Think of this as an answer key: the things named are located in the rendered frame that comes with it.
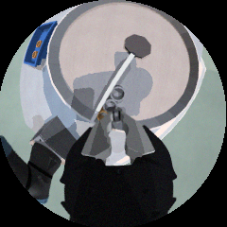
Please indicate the blue open crate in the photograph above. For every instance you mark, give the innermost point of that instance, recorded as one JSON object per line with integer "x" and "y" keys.
{"x": 41, "y": 33}

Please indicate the bronze bushing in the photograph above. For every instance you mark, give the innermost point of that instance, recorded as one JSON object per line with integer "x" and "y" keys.
{"x": 99, "y": 116}
{"x": 39, "y": 43}
{"x": 35, "y": 54}

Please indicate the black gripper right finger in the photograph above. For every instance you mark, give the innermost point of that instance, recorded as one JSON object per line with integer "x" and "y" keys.
{"x": 142, "y": 142}

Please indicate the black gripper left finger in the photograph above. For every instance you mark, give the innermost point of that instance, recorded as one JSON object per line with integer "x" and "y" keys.
{"x": 94, "y": 144}

